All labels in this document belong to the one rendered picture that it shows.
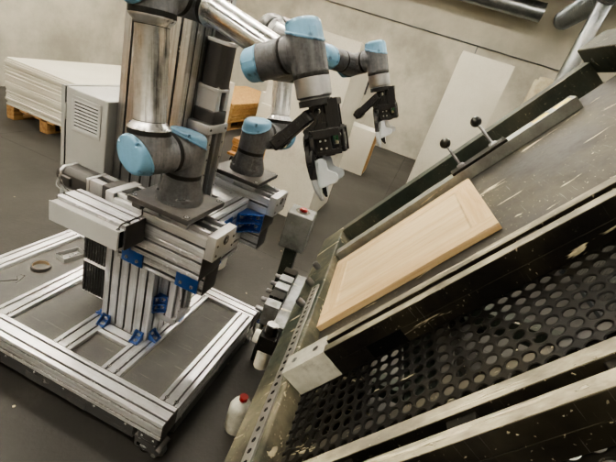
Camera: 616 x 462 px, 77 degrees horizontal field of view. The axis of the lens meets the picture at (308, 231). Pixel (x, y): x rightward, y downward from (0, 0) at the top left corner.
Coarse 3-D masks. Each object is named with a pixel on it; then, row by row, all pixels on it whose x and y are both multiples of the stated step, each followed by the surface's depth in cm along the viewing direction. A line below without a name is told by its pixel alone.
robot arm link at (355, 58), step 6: (354, 54) 138; (354, 60) 137; (348, 66) 136; (354, 66) 138; (360, 66) 137; (342, 72) 139; (348, 72) 140; (354, 72) 141; (360, 72) 140; (366, 72) 141
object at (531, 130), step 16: (576, 96) 118; (544, 112) 125; (560, 112) 120; (528, 128) 124; (544, 128) 123; (512, 144) 126; (480, 160) 130; (496, 160) 129; (448, 176) 138; (464, 176) 133; (432, 192) 138; (400, 208) 147; (416, 208) 141; (384, 224) 146; (352, 240) 155; (368, 240) 150
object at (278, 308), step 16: (288, 272) 158; (288, 288) 148; (272, 304) 137; (288, 304) 143; (256, 320) 153; (272, 320) 138; (288, 320) 124; (256, 336) 125; (272, 336) 124; (272, 352) 124
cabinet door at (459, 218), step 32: (448, 192) 131; (416, 224) 128; (448, 224) 110; (480, 224) 96; (352, 256) 145; (384, 256) 123; (416, 256) 107; (448, 256) 96; (352, 288) 119; (384, 288) 103; (320, 320) 115
